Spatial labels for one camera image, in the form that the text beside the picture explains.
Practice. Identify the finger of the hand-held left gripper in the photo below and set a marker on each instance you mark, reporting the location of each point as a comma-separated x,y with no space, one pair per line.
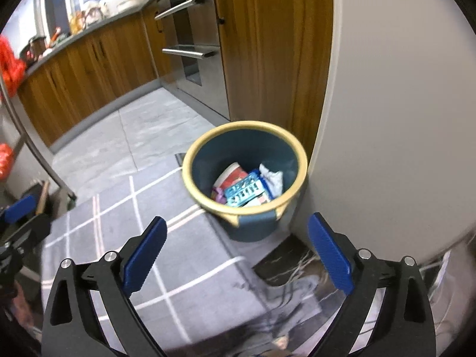
20,208

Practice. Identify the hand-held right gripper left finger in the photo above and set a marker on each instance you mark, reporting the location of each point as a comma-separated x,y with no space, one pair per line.
143,256

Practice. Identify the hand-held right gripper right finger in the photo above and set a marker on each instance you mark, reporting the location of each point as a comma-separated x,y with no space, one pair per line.
331,253

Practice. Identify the blue bin with yellow rim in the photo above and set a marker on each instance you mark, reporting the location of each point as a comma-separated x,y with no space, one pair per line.
253,227

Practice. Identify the white tissue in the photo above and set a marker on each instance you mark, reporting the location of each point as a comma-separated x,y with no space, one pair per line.
273,180

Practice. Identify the pink wrapper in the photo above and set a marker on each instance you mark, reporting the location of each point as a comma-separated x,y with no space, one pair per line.
218,195

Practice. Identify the teal printed packet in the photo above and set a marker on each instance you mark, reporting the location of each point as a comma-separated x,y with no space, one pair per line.
243,189

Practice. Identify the red white paper cup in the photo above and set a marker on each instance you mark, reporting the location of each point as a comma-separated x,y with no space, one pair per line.
230,174

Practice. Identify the grey checked mat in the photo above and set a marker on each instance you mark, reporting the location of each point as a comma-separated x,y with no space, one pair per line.
122,215

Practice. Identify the crumpled orange plastic bag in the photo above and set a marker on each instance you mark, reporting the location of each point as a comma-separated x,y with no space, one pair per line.
5,161

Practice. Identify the metal shelf rack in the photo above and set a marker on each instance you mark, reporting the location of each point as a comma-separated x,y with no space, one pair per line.
37,152

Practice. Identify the hanging orange plastic bag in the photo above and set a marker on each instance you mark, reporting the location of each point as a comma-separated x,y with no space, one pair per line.
9,67

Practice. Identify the long wooden base cabinet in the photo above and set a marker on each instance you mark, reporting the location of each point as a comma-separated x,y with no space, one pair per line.
85,70

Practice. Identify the dark rice cooker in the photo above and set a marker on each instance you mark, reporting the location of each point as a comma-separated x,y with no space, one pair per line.
33,46

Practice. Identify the narrow wooden base cabinet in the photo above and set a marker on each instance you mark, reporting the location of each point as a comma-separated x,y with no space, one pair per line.
156,41

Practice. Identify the wide wooden base cabinet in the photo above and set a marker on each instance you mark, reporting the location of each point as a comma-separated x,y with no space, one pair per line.
267,44

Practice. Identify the stainless steel oven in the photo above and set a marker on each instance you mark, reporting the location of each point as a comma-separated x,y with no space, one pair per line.
200,26

